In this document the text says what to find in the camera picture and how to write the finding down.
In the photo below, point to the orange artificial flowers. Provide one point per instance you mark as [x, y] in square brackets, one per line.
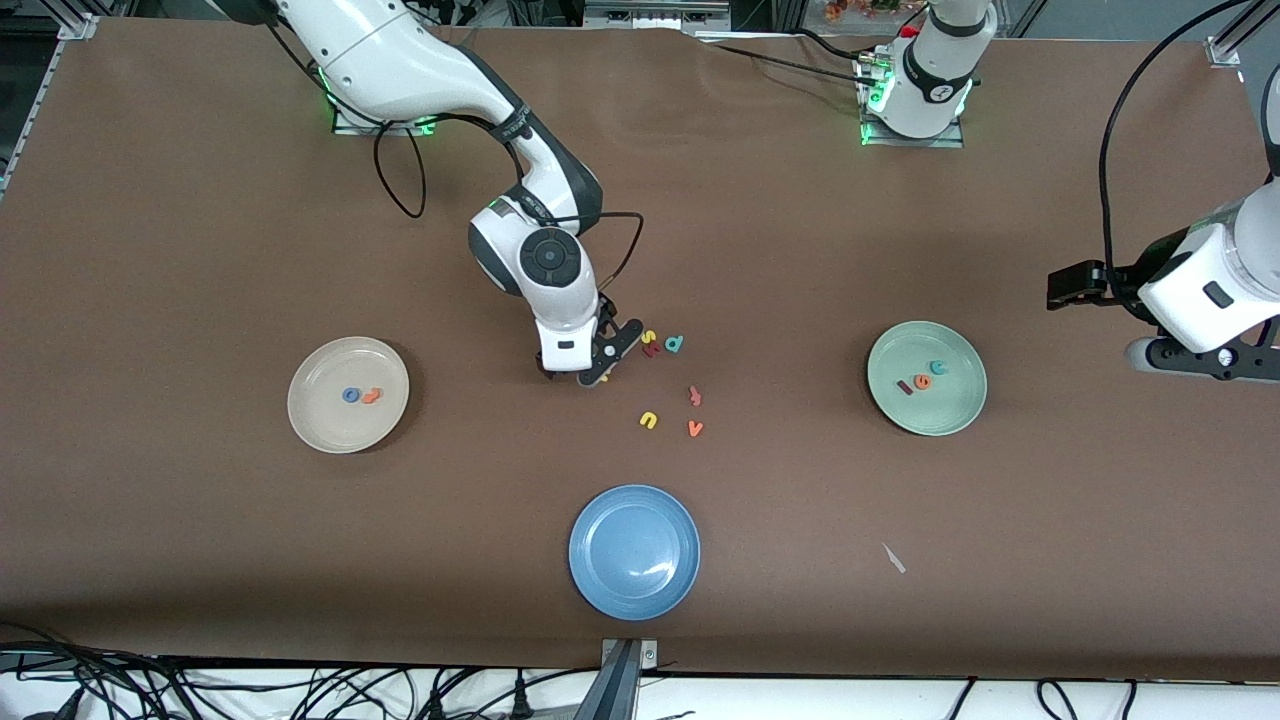
[860, 10]

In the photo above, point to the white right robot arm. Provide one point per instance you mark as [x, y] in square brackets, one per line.
[400, 60]

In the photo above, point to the black power plug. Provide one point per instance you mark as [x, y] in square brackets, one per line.
[520, 697]
[437, 703]

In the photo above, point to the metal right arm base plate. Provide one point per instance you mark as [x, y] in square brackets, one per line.
[400, 130]

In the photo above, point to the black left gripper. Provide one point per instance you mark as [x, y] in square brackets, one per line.
[1148, 272]

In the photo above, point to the aluminium frame corner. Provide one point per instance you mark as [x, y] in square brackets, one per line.
[1225, 50]
[78, 25]

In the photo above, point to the grey metal box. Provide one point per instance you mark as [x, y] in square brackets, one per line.
[650, 15]

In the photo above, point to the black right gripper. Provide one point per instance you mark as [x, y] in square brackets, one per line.
[609, 309]

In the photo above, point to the blue plate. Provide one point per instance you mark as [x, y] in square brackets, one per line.
[634, 552]

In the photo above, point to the aluminium camera pole bracket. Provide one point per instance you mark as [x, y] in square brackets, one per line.
[625, 690]

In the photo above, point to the light green plate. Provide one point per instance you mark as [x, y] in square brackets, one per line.
[927, 410]

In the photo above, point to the beige brown plate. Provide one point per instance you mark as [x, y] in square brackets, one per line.
[348, 430]

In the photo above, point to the brown table cover sheet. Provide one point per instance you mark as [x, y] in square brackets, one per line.
[200, 250]

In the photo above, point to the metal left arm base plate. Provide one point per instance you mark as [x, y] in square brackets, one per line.
[950, 141]

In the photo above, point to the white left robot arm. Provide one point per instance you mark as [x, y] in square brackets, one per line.
[925, 70]

